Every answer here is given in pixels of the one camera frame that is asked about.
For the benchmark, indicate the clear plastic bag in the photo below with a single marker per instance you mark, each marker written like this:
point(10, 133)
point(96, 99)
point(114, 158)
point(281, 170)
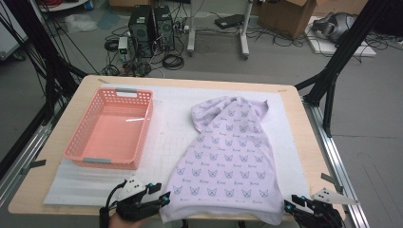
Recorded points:
point(80, 22)

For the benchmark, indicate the grey rounded device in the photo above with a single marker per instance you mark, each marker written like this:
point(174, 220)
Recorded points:
point(335, 27)

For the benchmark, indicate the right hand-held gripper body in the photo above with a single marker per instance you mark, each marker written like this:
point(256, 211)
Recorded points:
point(320, 215)

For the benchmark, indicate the white grid mat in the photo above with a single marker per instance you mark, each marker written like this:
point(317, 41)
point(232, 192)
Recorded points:
point(168, 126)

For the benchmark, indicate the open cardboard box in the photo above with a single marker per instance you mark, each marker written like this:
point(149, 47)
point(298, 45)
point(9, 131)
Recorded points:
point(285, 15)

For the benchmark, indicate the small black computer tower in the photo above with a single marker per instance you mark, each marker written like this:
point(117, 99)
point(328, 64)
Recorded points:
point(164, 28)

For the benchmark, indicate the black metal frame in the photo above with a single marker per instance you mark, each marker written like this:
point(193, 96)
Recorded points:
point(44, 47)
point(351, 41)

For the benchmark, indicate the aluminium rail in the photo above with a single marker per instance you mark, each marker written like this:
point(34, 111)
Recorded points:
point(332, 147)
point(31, 139)

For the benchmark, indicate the white power adapter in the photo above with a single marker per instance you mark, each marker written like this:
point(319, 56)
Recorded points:
point(123, 44)

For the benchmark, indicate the white floor board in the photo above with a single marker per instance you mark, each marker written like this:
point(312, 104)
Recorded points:
point(342, 49)

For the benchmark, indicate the white round table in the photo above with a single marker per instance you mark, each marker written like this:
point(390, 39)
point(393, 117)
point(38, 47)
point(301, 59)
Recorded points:
point(63, 5)

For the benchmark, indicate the grey metal bracket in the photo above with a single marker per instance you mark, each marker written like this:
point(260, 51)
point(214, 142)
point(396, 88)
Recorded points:
point(34, 164)
point(332, 181)

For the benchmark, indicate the pink plastic basket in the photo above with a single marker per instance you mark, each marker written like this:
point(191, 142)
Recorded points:
point(107, 136)

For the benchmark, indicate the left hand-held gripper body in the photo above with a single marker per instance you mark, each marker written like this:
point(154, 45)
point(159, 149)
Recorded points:
point(136, 205)

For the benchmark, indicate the white metal stand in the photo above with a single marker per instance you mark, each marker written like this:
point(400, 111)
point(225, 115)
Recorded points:
point(191, 31)

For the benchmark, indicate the large black computer tower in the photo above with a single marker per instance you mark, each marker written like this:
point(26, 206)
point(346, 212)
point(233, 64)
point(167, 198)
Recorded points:
point(141, 31)

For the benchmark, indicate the person's left hand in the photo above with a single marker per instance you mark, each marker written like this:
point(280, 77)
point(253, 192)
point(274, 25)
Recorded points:
point(122, 223)

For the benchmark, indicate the flat black box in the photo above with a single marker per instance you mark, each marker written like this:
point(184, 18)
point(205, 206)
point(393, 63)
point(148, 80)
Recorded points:
point(229, 21)

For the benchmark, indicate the lilac printed towel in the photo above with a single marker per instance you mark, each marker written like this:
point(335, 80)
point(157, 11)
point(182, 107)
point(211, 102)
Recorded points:
point(228, 158)

